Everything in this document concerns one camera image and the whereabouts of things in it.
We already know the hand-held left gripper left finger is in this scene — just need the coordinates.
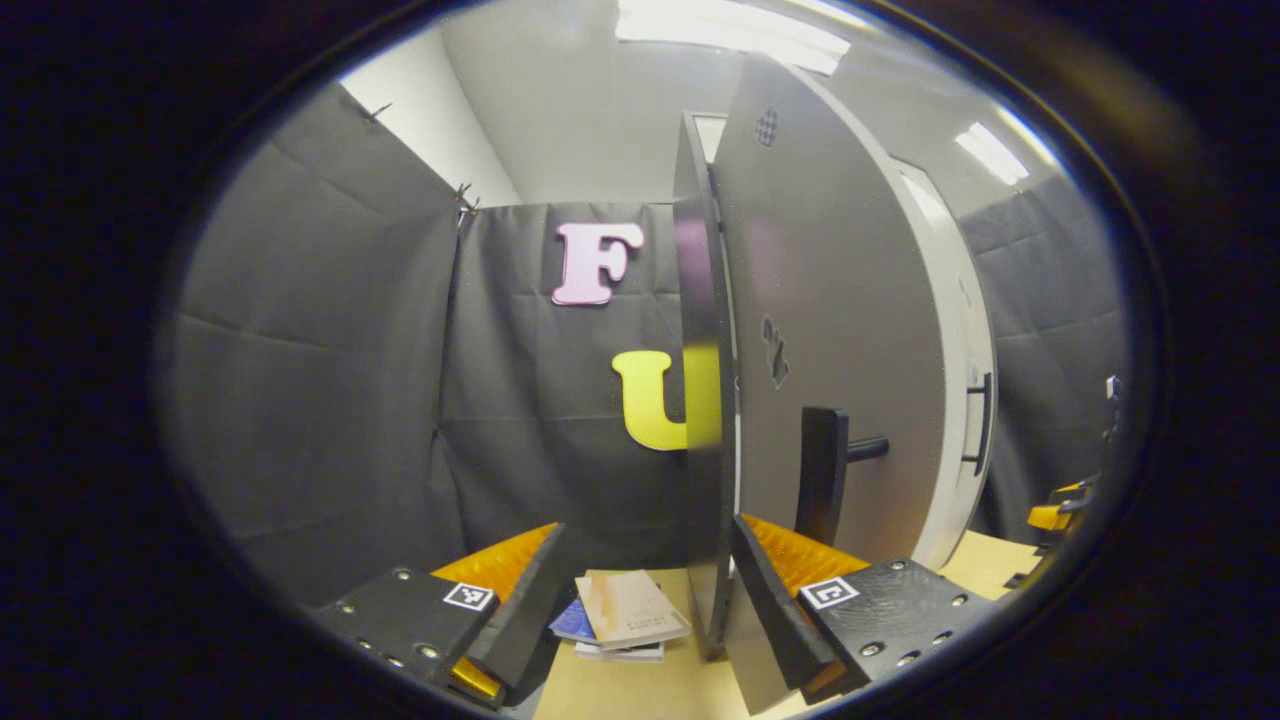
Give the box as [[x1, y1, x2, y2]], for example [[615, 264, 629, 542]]
[[315, 522, 572, 706]]

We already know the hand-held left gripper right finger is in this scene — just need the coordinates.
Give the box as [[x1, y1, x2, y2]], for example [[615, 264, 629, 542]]
[[728, 513, 1001, 706]]

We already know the shoe cabinet door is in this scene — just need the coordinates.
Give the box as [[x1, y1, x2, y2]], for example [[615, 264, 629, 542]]
[[890, 155, 999, 571], [672, 52, 949, 716]]

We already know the blue booklet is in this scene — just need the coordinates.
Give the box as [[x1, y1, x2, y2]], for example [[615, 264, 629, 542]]
[[548, 597, 601, 646]]

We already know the white booklet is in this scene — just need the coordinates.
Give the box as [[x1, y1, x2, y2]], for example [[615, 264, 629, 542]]
[[572, 640, 666, 663]]

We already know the beige booklet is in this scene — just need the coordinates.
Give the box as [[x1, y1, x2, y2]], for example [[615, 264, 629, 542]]
[[575, 568, 693, 651]]

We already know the long ceiling light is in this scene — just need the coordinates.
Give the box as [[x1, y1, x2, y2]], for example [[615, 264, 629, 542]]
[[615, 0, 851, 76], [955, 122, 1031, 186]]

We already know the black backdrop cloth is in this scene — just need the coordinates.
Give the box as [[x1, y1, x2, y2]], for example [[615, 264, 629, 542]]
[[165, 85, 1126, 606]]

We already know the black door handle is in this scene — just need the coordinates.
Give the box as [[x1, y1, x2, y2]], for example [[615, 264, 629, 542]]
[[795, 405, 891, 549], [962, 372, 996, 476]]

